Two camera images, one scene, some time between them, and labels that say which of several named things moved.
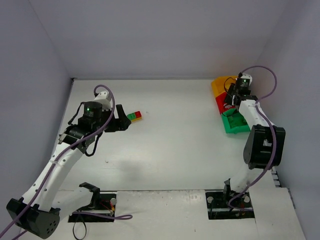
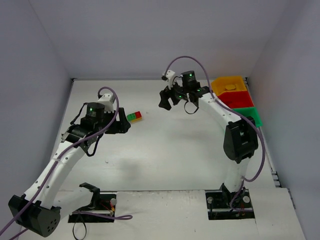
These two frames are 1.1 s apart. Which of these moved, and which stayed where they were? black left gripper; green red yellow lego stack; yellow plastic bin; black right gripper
Moved: black right gripper
Stayed: green red yellow lego stack; black left gripper; yellow plastic bin
